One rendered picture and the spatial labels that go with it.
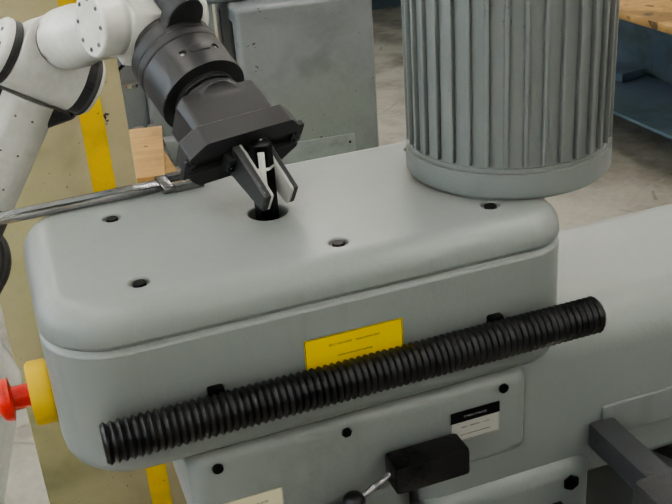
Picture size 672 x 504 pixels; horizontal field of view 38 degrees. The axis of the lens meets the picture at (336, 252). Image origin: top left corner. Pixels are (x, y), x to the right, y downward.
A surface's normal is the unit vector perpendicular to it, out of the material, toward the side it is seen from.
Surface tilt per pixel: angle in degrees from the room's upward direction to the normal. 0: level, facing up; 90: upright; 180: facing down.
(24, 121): 91
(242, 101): 30
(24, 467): 0
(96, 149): 90
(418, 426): 90
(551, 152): 90
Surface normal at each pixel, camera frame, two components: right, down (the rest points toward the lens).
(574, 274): -0.07, -0.90
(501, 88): -0.18, 0.44
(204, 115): 0.24, -0.62
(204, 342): 0.35, 0.39
